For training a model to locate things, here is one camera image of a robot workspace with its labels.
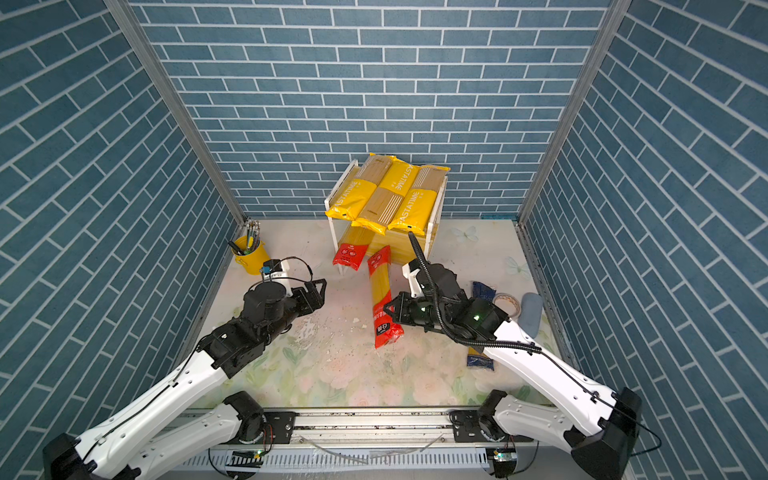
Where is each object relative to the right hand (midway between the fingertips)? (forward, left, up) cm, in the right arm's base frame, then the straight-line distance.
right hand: (386, 308), depth 69 cm
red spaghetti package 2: (-5, -1, 0) cm, 5 cm away
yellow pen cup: (+23, +48, -13) cm, 55 cm away
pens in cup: (+27, +48, -10) cm, 56 cm away
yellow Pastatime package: (+24, +3, +11) cm, 27 cm away
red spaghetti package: (+23, +13, -6) cm, 27 cm away
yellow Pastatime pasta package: (+27, +11, +11) cm, 32 cm away
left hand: (+6, +16, -2) cm, 17 cm away
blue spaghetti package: (-1, -25, -22) cm, 33 cm away
